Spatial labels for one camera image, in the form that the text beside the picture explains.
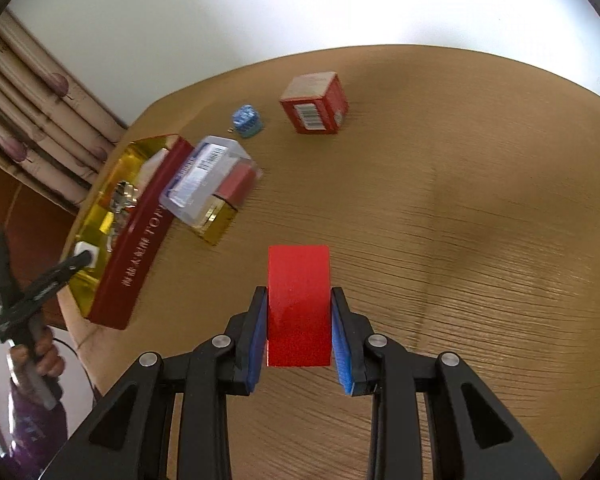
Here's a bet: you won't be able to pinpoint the plain red block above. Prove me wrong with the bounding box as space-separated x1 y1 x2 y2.
266 245 332 367

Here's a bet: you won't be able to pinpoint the gold base clear red box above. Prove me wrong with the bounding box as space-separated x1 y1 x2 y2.
192 158 261 245

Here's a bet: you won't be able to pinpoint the person left hand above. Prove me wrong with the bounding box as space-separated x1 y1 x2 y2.
9 327 66 382

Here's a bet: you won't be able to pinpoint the gold tin tray red rim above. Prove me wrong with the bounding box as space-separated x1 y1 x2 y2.
69 134 193 330

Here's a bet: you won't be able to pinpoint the metal hole punch pliers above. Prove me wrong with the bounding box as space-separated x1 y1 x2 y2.
100 181 138 252

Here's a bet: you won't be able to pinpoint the beige floral curtain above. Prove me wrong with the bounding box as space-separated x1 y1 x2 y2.
0 11 125 208

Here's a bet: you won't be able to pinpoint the clear plastic case with label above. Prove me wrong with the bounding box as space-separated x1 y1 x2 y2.
159 136 262 226

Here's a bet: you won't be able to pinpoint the red box with barcode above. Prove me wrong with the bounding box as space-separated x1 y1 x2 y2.
279 72 349 134

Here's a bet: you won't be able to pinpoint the black cable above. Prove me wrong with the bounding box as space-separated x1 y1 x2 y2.
51 336 100 406

